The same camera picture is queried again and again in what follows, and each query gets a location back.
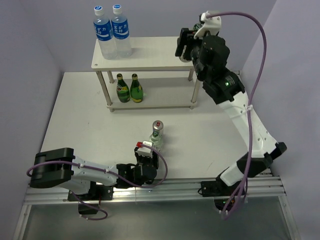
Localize clear glass bottle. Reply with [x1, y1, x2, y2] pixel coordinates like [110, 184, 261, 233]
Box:
[179, 39, 199, 63]
[149, 130, 163, 152]

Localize green glass bottle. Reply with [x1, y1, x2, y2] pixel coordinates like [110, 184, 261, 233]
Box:
[130, 73, 144, 103]
[116, 73, 131, 103]

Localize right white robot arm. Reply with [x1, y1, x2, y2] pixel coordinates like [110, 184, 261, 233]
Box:
[175, 28, 287, 195]

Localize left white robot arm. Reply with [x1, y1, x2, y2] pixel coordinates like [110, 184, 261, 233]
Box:
[29, 147, 159, 200]

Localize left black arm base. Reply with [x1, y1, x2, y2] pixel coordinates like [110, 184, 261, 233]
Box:
[76, 185, 114, 202]

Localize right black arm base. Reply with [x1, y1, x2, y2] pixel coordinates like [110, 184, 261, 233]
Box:
[197, 180, 241, 197]

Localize white two-tier shelf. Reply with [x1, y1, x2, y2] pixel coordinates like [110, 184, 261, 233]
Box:
[91, 36, 200, 112]

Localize rear red silver can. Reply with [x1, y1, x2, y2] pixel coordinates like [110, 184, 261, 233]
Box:
[152, 120, 164, 136]

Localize right blue-label water bottle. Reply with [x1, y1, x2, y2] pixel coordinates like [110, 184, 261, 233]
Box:
[111, 4, 132, 58]

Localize blue-label water bottle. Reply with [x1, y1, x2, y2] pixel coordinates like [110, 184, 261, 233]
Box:
[111, 4, 132, 58]
[93, 5, 117, 60]

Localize left blue-label water bottle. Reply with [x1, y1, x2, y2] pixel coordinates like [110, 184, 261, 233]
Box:
[93, 5, 117, 60]

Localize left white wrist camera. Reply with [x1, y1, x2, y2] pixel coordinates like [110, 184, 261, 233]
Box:
[135, 141, 153, 158]

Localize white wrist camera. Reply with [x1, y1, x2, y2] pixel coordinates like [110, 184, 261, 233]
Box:
[135, 141, 153, 158]
[193, 10, 222, 39]

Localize aluminium front rail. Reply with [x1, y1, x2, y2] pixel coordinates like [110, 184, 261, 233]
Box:
[23, 175, 286, 205]

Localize aluminium rail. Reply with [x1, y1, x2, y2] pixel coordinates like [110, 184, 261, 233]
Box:
[233, 70, 241, 80]
[23, 175, 286, 205]

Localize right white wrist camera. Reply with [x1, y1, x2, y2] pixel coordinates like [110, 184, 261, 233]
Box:
[193, 10, 222, 39]

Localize aluminium right rail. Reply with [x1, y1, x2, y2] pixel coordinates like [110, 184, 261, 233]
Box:
[233, 70, 241, 80]

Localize black box under rail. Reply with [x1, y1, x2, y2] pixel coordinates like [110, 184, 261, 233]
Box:
[78, 203, 99, 216]

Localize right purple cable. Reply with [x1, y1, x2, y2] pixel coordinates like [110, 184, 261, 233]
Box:
[206, 11, 267, 221]

